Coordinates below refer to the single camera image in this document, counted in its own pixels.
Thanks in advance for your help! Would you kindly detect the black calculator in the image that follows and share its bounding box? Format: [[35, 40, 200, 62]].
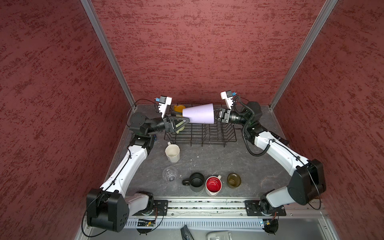
[[277, 137, 289, 146]]

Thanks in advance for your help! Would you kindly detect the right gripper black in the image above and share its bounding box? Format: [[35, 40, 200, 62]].
[[206, 107, 250, 126]]

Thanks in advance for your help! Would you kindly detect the aluminium rail frame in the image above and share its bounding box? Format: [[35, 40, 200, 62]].
[[75, 197, 341, 240]]

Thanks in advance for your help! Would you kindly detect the black mug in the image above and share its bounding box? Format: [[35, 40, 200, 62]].
[[182, 173, 205, 193]]

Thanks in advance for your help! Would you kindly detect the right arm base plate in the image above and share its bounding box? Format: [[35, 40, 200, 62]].
[[244, 200, 287, 217]]

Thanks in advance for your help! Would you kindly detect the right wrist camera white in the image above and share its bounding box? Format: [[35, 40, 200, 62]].
[[221, 91, 237, 110]]

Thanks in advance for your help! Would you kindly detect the grey device at bottom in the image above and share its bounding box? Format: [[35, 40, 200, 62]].
[[206, 231, 233, 240]]

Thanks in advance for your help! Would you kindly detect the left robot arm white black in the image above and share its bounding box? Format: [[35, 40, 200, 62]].
[[84, 96, 189, 232]]

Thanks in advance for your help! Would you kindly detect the black wire dish rack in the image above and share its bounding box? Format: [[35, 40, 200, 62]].
[[165, 112, 237, 146]]

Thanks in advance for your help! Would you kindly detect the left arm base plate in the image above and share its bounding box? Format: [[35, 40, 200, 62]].
[[134, 200, 169, 217]]

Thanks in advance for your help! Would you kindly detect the yellow mug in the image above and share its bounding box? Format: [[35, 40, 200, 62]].
[[174, 105, 186, 113]]

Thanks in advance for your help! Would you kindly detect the cream white mug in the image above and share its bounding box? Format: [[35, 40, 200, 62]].
[[165, 142, 180, 163]]

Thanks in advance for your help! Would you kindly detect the lilac plastic cup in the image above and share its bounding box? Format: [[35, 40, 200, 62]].
[[182, 104, 215, 124]]

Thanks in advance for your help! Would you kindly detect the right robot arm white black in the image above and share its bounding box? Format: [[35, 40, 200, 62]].
[[217, 91, 326, 216]]

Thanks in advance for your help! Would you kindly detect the red inside white mug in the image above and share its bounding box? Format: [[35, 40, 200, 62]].
[[205, 175, 223, 197]]

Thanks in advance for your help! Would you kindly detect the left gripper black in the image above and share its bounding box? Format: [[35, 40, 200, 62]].
[[146, 109, 190, 134]]

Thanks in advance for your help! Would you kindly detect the clear glass cup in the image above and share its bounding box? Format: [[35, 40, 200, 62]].
[[163, 167, 179, 183]]

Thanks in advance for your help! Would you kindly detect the pale green mug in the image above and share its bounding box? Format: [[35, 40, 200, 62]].
[[176, 121, 185, 134]]

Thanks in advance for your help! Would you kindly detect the olive green glass cup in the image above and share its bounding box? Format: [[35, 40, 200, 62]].
[[227, 173, 242, 189]]

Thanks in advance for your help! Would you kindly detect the black object at bottom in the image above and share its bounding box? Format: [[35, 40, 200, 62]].
[[181, 225, 194, 240]]

